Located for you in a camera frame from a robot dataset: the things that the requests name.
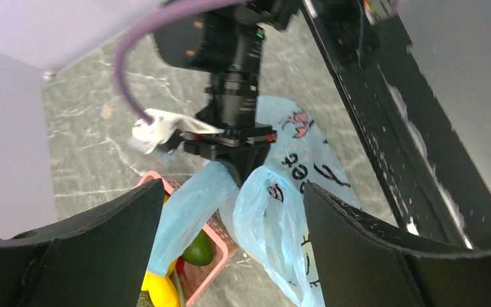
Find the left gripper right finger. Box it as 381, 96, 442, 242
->
304, 183, 491, 306

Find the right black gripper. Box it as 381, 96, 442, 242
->
182, 125, 277, 188

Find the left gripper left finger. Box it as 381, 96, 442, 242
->
0, 179, 164, 306

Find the light blue plastic bag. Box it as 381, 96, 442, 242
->
147, 96, 359, 306

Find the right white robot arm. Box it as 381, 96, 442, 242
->
153, 1, 299, 185

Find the yellow fake banana bunch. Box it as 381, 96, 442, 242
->
141, 206, 181, 306

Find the small green fake fruit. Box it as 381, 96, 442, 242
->
182, 230, 214, 267

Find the pink plastic basket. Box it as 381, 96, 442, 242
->
136, 170, 241, 307

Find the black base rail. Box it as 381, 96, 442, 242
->
302, 1, 491, 249

